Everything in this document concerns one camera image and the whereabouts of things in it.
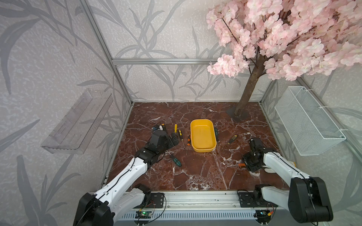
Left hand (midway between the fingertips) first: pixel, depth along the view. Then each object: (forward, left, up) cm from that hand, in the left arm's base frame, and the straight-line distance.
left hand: (174, 138), depth 82 cm
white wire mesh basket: (-6, -63, +21) cm, 67 cm away
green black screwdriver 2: (+12, -28, -11) cm, 33 cm away
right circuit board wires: (-36, -48, -17) cm, 62 cm away
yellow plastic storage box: (+11, -19, -14) cm, 26 cm away
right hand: (-8, -42, -14) cm, 45 cm away
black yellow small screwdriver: (+11, -3, -13) cm, 17 cm away
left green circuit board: (-35, +14, -15) cm, 41 cm away
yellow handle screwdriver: (+18, +1, -13) cm, 22 cm away
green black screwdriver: (-8, 0, -13) cm, 15 cm away
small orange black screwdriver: (+4, -9, -12) cm, 15 cm away
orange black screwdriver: (-11, -42, -13) cm, 45 cm away
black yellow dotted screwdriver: (+7, -39, -12) cm, 42 cm away
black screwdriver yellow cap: (+17, +10, -13) cm, 24 cm away
